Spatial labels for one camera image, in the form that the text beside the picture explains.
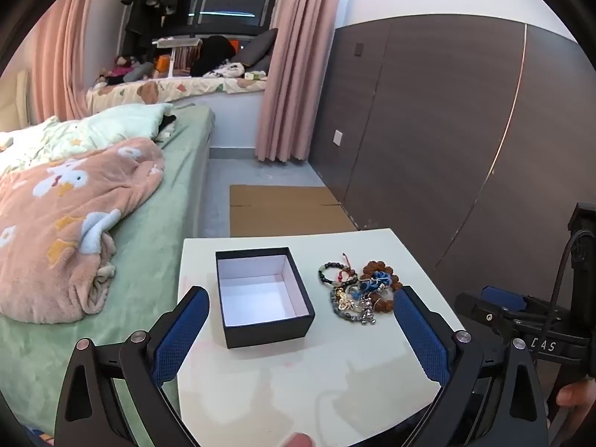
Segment dark green bead bracelet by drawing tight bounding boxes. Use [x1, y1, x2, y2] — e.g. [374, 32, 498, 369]
[318, 260, 359, 288]

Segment person's hand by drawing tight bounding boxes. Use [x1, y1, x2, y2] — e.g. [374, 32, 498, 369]
[556, 378, 596, 413]

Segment flattened brown cardboard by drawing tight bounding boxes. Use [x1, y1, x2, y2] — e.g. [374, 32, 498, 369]
[229, 185, 356, 237]

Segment brown wooden bead bracelet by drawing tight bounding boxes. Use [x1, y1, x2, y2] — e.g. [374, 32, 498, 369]
[361, 259, 404, 316]

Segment white wall socket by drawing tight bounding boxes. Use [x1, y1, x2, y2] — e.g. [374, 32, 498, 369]
[332, 130, 343, 146]

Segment dark wall switch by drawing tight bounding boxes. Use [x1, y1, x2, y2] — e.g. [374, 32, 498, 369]
[355, 42, 364, 57]

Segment black cable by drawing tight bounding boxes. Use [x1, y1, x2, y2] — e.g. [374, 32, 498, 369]
[548, 228, 596, 317]

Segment grey blue bead bracelet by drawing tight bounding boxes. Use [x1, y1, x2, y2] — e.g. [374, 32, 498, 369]
[329, 285, 369, 324]

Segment patterned window seat cushion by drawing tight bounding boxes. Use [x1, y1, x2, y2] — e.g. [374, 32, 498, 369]
[86, 77, 267, 114]

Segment white side table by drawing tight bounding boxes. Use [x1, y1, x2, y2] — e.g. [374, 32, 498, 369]
[178, 229, 461, 446]

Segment pink curtain left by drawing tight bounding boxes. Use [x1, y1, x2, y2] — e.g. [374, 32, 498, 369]
[31, 0, 91, 121]

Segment pink duck pattern blanket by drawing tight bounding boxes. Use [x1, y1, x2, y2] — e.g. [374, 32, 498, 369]
[1, 137, 165, 324]

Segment black jewelry box white interior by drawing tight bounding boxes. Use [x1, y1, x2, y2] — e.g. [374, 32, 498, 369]
[215, 247, 315, 349]

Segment pink curtain right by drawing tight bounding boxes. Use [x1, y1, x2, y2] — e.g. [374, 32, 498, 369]
[256, 0, 339, 162]

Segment grey pillow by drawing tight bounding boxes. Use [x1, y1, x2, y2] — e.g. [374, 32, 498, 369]
[230, 28, 278, 70]

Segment hanging dark clothes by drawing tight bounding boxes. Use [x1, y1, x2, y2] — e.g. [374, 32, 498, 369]
[121, 0, 178, 54]

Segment small white folding table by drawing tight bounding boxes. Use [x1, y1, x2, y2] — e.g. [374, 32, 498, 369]
[152, 37, 201, 78]

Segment pink curtain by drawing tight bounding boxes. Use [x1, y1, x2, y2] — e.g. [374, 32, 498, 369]
[31, 0, 91, 121]
[256, 0, 339, 162]

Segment dark wood wall panel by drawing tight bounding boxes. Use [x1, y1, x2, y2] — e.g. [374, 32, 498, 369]
[309, 14, 595, 300]

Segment plush toys pile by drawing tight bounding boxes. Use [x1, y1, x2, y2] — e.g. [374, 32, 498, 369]
[96, 56, 153, 86]

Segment mint green quilt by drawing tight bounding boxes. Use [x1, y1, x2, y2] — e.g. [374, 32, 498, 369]
[1, 104, 173, 175]

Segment beige padded headboard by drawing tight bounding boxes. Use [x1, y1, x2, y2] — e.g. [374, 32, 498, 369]
[0, 70, 30, 132]

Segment green bed sheet mattress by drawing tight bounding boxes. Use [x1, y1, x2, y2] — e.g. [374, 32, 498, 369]
[1, 104, 215, 434]

